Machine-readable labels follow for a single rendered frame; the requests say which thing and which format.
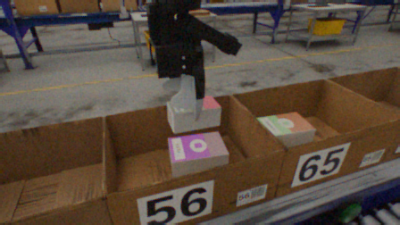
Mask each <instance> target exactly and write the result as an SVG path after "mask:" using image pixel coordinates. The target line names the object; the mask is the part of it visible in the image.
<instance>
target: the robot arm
mask: <svg viewBox="0 0 400 225"><path fill-rule="evenodd" d="M200 9H201V0H156V2H146V17H147V22H148V28H149V38H148V39H149V49H150V55H151V65H152V66H153V65H156V69H157V71H156V73H157V75H158V79H163V78H168V77H169V78H168V80H166V81H164V82H163V84H162V87H163V89H165V90H170V91H179V92H178V94H176V95H175V96H173V97H172V98H171V105H172V106H174V108H186V109H193V113H194V119H195V121H198V119H199V116H200V114H201V111H202V109H203V106H204V96H205V71H204V48H203V46H202V45H201V41H202V39H203V40H205V41H207V42H208V43H211V44H212V45H214V46H217V48H218V49H219V50H220V51H221V52H223V53H224V54H228V55H230V54H232V55H233V56H237V53H238V51H239V50H240V48H241V46H242V44H241V43H239V42H238V39H236V38H235V36H234V35H232V34H229V33H226V32H225V33H222V32H220V31H219V30H217V29H215V28H214V27H212V26H210V25H209V24H207V23H205V22H203V21H200V20H199V19H198V18H197V17H195V16H193V15H191V14H189V13H188V12H192V11H196V10H200ZM176 14H177V15H176ZM175 15H176V19H175ZM151 46H153V48H154V51H155V57H154V59H153V53H152V47H151Z"/></svg>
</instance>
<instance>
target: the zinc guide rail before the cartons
mask: <svg viewBox="0 0 400 225"><path fill-rule="evenodd" d="M399 177H400V158H399V159H396V160H393V161H391V162H385V163H383V164H380V165H378V166H374V167H371V168H369V169H366V170H364V171H359V172H356V173H353V174H351V175H347V176H345V177H341V178H339V179H334V180H332V181H329V182H326V183H322V184H320V185H319V186H315V187H310V188H307V189H304V190H302V191H300V192H296V193H294V194H290V195H288V196H283V197H281V198H277V199H275V200H271V201H270V202H266V203H263V204H258V205H257V206H253V207H251V208H246V209H245V210H243V211H238V212H234V213H232V214H229V215H226V216H224V217H220V218H218V219H214V220H212V221H208V222H206V223H201V224H199V225H269V224H271V223H274V222H276V221H281V220H282V219H286V218H288V217H291V216H293V215H295V214H299V213H303V212H305V211H308V210H311V209H312V208H316V207H318V206H321V205H323V204H327V203H329V202H333V201H334V200H338V199H340V198H341V197H345V196H350V195H352V194H355V193H357V192H359V191H363V190H364V189H368V188H372V187H374V186H376V185H379V184H381V183H384V182H387V181H390V180H392V179H396V178H399Z"/></svg>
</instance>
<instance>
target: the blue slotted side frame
mask: <svg viewBox="0 0 400 225"><path fill-rule="evenodd" d="M389 192H390V193H389ZM360 197H363V200H362V203H361V205H360V206H361V207H362V210H361V212H360V213H359V214H361V215H362V216H363V217H364V216H367V215H371V216H372V217H374V215H375V214H376V213H375V212H374V211H373V210H374V208H376V209H377V210H379V211H380V210H382V209H386V210H389V208H390V207H389V206H387V204H388V203H391V204H392V205H394V204H397V203H399V204H400V177H399V178H396V179H392V180H390V181H387V182H384V183H381V184H379V185H376V186H374V187H370V188H368V189H364V190H363V191H359V192H357V193H355V194H352V195H350V196H345V197H341V198H340V199H338V200H334V201H333V202H329V203H327V204H323V205H321V206H318V207H316V208H312V209H311V210H308V211H305V212H300V213H299V214H295V215H293V216H291V217H288V218H286V219H282V220H281V221H276V222H274V223H271V224H269V225H311V223H312V221H313V223H312V225H344V224H343V222H336V223H334V224H332V221H333V219H334V216H335V215H336V214H337V211H338V208H339V206H340V205H342V204H346V203H348V202H351V201H353V200H357V199H358V198H360ZM375 197H376V199H375V200H374V198H375ZM373 201H374V202H373ZM359 214H358V215H357V216H356V217H355V219H353V220H352V221H355V222H357V224H358V223H359V221H360V220H361V219H359V217H358V216H359ZM329 215H330V216H329ZM328 216H329V218H328ZM349 222H351V221H349ZM349 222H348V223H349Z"/></svg>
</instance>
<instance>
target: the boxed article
mask: <svg viewBox="0 0 400 225"><path fill-rule="evenodd" d="M167 105H168V121H169V123H170V125H171V129H172V131H173V132H174V134H175V133H182V132H185V131H192V130H196V129H205V128H210V127H216V126H220V118H221V107H220V105H219V104H218V103H217V102H216V100H214V99H213V98H212V96H205V97H204V106H203V109H202V111H201V114H200V116H199V119H198V121H195V119H194V113H193V109H186V108H174V106H172V105H171V102H167Z"/></svg>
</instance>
